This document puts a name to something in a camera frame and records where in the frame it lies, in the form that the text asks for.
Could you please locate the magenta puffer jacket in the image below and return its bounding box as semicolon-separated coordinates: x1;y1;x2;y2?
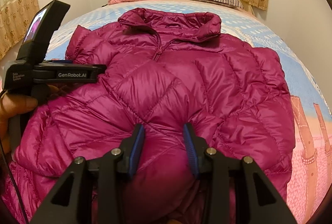
1;8;295;223

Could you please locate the person's left hand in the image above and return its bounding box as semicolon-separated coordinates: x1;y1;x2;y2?
0;84;60;154

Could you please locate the blue pink bed blanket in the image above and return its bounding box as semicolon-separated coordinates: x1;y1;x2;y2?
46;0;331;223

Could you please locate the beige curtain left wall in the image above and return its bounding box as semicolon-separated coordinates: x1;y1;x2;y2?
0;0;39;58

